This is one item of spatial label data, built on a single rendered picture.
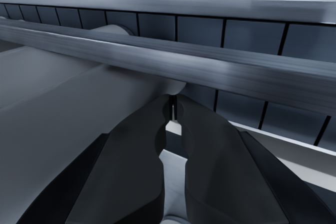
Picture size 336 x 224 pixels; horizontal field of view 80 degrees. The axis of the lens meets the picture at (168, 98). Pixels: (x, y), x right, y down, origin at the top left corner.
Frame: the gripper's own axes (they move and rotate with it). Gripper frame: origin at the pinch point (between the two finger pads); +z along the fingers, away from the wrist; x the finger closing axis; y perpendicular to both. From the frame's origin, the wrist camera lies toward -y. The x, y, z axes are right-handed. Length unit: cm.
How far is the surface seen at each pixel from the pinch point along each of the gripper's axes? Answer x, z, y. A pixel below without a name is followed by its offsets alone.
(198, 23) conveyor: 2.0, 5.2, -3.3
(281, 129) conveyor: 8.3, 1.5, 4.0
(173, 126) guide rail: 0.0, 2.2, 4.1
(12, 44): -15.8, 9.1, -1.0
